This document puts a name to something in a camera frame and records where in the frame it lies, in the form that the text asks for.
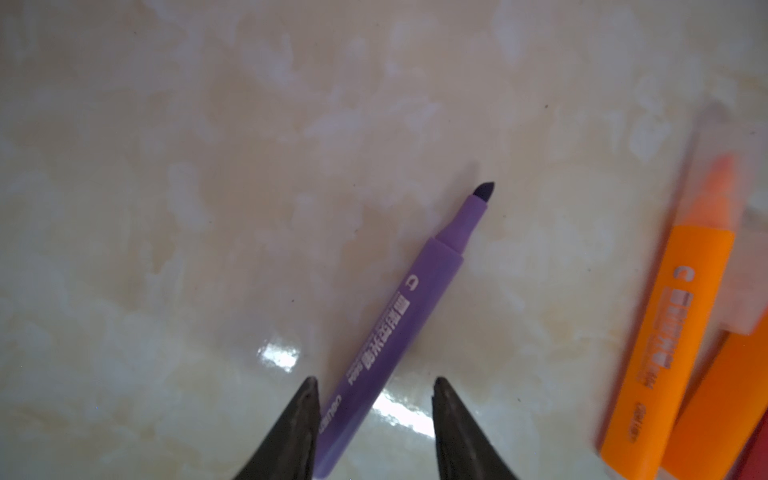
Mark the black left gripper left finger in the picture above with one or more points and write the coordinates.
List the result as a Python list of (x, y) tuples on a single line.
[(288, 450)]

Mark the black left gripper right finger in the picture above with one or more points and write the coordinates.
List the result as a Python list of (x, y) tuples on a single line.
[(462, 449)]

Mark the purple marker pen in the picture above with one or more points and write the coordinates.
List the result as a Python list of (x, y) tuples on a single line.
[(401, 320)]

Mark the orange highlighter pen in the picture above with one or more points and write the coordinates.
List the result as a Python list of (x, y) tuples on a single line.
[(721, 415), (665, 350)]

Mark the pink highlighter pen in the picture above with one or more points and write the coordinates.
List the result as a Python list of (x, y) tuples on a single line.
[(752, 462)]

